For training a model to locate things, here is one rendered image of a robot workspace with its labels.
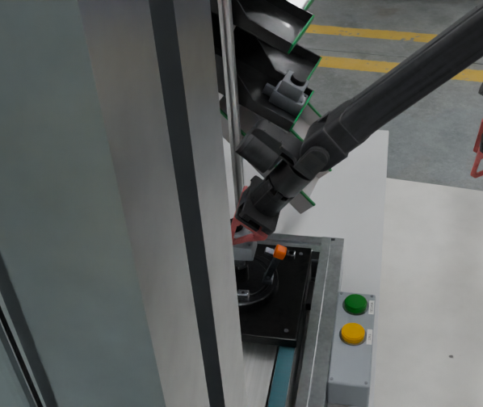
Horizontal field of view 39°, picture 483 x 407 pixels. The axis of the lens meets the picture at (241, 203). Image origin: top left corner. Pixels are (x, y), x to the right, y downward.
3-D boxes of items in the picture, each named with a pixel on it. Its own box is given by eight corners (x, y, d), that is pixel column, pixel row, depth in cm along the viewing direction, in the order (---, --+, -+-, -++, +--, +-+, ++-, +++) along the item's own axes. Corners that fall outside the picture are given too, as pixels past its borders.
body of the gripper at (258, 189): (236, 217, 111) (262, 191, 106) (249, 180, 118) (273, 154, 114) (268, 238, 112) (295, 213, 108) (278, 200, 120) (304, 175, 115)
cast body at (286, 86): (303, 106, 135) (317, 79, 130) (296, 117, 132) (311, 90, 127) (266, 86, 135) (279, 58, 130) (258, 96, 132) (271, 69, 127)
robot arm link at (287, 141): (332, 160, 100) (341, 133, 107) (272, 111, 99) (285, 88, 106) (284, 207, 107) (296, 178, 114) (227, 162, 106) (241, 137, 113)
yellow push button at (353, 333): (364, 330, 120) (365, 323, 118) (363, 348, 117) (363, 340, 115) (342, 328, 120) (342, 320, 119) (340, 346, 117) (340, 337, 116)
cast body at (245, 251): (258, 245, 124) (254, 216, 120) (253, 262, 121) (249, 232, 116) (213, 242, 126) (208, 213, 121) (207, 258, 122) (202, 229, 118)
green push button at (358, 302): (367, 302, 125) (367, 294, 124) (366, 318, 122) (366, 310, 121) (345, 300, 126) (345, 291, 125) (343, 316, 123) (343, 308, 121)
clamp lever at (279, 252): (274, 274, 126) (287, 246, 121) (272, 281, 124) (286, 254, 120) (255, 267, 126) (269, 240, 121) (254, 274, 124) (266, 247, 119)
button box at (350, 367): (374, 316, 129) (375, 293, 125) (367, 409, 113) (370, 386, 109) (337, 312, 130) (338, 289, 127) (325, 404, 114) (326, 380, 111)
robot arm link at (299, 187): (315, 182, 105) (322, 163, 110) (281, 155, 104) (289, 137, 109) (289, 207, 110) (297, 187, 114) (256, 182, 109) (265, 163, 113)
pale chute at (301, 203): (318, 178, 150) (332, 169, 147) (300, 214, 141) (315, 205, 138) (228, 88, 144) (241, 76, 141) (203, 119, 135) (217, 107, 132)
